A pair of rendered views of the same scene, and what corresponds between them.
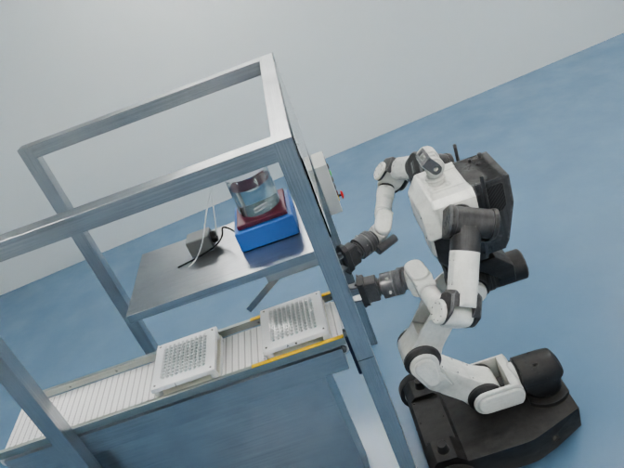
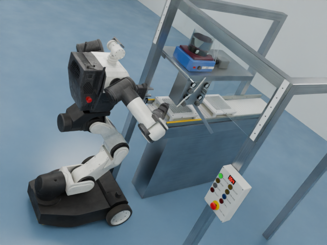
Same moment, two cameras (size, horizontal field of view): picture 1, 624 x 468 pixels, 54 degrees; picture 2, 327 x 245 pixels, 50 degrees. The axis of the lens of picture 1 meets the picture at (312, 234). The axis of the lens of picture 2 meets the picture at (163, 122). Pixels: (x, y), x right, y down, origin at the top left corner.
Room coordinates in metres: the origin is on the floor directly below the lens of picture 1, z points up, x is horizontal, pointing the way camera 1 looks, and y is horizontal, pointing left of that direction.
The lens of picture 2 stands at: (3.22, -1.53, 2.14)
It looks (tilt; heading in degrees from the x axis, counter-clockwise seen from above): 32 degrees down; 131
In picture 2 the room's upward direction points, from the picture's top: 23 degrees clockwise
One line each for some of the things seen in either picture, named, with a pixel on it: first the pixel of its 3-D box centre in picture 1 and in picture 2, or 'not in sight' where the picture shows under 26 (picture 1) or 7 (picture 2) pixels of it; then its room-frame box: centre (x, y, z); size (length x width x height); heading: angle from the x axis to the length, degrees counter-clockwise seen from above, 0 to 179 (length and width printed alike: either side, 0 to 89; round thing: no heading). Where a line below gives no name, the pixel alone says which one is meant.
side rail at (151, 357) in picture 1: (175, 349); (231, 117); (1.97, 0.67, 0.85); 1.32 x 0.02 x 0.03; 86
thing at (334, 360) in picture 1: (178, 387); (218, 115); (1.84, 0.69, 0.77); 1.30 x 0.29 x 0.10; 86
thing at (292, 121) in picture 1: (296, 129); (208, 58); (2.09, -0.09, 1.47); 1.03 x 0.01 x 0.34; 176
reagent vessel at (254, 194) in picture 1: (250, 182); not in sight; (1.83, 0.13, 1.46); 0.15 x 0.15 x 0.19
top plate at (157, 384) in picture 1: (185, 358); (217, 104); (1.83, 0.60, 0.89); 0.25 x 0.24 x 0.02; 176
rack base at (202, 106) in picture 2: (190, 368); (214, 109); (1.83, 0.60, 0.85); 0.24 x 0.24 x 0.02; 86
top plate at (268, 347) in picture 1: (292, 321); (176, 106); (1.80, 0.18, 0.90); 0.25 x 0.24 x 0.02; 176
